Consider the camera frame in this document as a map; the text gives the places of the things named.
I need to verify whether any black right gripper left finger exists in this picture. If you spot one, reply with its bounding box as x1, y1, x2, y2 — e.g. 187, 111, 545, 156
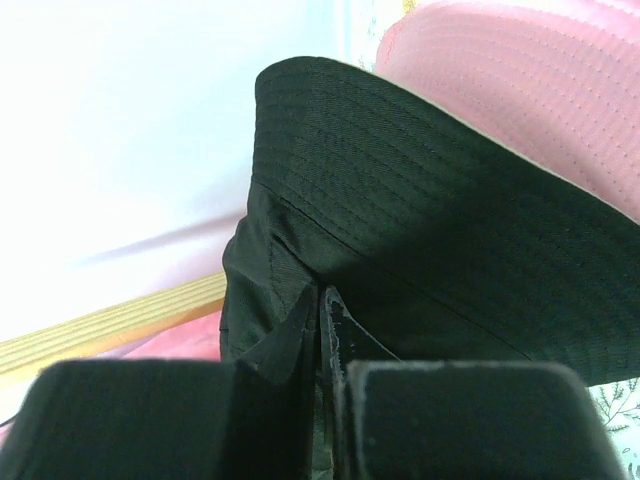
1, 287, 319, 479

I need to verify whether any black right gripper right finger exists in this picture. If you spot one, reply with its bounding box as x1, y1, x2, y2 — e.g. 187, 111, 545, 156
319, 287, 625, 479

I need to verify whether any black bucket hat beige brim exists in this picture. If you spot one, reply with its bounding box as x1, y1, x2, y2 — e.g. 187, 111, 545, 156
220, 57, 639, 385

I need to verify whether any pink bucket hat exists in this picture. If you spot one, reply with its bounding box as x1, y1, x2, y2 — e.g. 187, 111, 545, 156
374, 1, 639, 219

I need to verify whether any pink t-shirt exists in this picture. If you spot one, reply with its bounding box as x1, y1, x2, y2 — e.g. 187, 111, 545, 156
123, 311, 221, 361

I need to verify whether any wooden clothes rack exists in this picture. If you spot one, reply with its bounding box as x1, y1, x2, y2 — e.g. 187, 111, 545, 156
1, 272, 227, 387

